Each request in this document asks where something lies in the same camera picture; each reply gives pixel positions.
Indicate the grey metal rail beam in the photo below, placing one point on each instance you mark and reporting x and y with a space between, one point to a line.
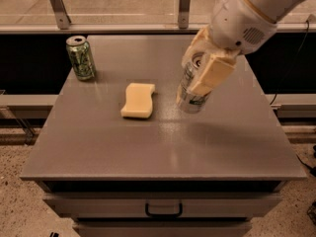
98 29

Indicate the grey lower drawer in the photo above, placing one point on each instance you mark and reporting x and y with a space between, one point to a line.
162 228

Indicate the yellow sponge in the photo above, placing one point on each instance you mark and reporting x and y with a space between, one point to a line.
138 101

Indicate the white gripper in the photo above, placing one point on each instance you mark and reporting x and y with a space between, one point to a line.
237 24

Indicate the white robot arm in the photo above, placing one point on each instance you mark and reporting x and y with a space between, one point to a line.
275 10

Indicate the grey drawer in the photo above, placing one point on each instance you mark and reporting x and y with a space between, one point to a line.
162 228
131 205

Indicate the metal railing bracket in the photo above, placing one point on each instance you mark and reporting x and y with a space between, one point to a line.
184 13
62 19

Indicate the silver 7up can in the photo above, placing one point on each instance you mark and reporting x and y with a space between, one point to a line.
186 100

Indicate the black drawer handle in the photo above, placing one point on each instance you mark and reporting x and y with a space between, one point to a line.
163 211

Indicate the grey top drawer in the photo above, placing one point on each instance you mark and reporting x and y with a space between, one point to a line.
131 205

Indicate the middle metal railing bracket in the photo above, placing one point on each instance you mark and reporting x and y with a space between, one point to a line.
184 13

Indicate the left metal railing bracket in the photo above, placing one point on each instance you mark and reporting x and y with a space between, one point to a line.
62 19

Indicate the green soda can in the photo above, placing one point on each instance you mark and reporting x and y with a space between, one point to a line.
81 57

